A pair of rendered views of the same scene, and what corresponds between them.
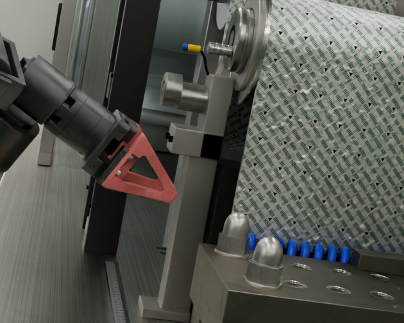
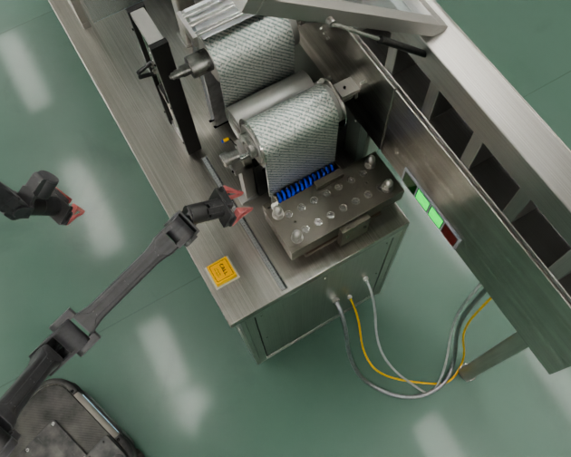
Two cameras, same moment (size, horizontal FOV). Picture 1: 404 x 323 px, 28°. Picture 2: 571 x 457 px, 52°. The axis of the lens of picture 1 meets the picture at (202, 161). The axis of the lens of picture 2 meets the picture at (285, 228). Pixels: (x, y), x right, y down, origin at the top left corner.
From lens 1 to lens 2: 1.42 m
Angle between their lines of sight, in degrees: 61
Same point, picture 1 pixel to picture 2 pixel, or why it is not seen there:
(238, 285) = (292, 247)
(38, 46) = not seen: outside the picture
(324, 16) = (282, 136)
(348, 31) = (293, 136)
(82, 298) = not seen: hidden behind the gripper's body
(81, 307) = not seen: hidden behind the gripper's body
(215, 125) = (247, 162)
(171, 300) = (249, 196)
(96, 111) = (218, 210)
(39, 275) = (192, 197)
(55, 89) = (204, 217)
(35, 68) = (195, 218)
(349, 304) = (324, 233)
